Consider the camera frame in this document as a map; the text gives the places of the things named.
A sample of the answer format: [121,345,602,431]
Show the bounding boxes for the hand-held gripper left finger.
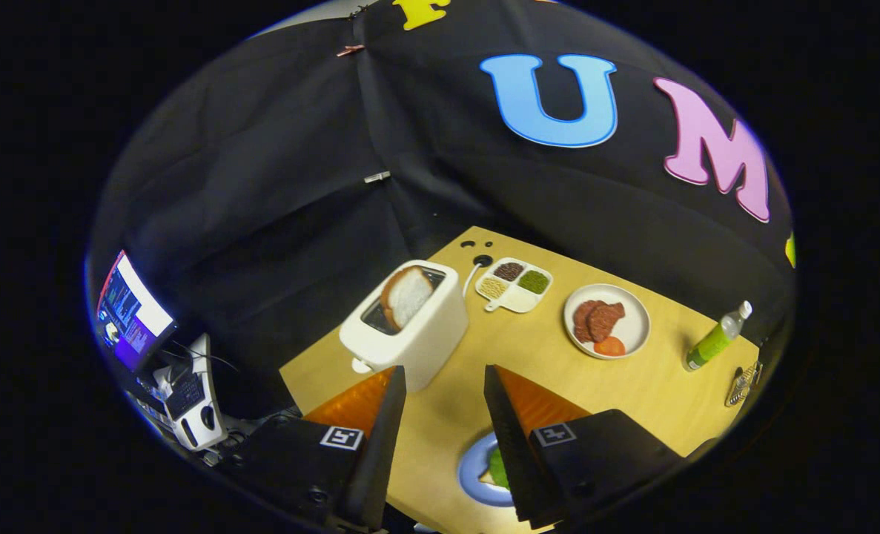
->
[217,365,408,532]

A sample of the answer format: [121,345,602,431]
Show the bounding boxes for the brown meat slice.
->
[586,301,626,343]
[572,300,603,343]

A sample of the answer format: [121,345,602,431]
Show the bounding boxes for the small wire basket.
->
[724,360,764,408]

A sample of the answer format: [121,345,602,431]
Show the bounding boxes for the white and black device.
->
[150,334,227,452]

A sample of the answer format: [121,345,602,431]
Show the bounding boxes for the blue plate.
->
[457,432,516,508]

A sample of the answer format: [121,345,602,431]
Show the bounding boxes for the black backdrop cloth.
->
[87,0,796,416]

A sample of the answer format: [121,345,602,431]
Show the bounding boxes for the laptop screen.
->
[96,250,177,374]

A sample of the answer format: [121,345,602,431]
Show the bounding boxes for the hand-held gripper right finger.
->
[483,364,684,531]

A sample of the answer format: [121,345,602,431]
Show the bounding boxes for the white toaster cable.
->
[462,254,494,299]

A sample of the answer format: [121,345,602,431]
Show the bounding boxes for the green lettuce leaf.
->
[488,446,511,490]

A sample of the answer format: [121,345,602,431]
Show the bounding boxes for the round white plate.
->
[563,283,651,360]

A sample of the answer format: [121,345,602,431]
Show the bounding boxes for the white divided condiment tray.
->
[474,257,554,314]

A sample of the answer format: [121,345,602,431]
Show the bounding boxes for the green drink bottle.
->
[683,300,753,372]

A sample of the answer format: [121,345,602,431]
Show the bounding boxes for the white toaster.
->
[339,260,470,392]

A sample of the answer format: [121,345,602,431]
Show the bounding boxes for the bread slice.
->
[380,266,435,332]

